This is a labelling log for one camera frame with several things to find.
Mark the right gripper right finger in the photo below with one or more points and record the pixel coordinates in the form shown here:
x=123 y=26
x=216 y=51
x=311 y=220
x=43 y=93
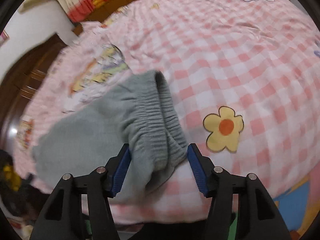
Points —
x=257 y=218

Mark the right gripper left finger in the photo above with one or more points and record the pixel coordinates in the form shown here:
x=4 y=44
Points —
x=79 y=205

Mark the grey-green knit pants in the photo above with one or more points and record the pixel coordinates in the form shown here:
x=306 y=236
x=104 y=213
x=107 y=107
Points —
x=139 y=112

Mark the brown wooden wardrobe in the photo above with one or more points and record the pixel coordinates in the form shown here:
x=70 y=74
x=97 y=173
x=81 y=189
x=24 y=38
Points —
x=20 y=84

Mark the pink checkered cartoon bedsheet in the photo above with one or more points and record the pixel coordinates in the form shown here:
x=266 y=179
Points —
x=243 y=77

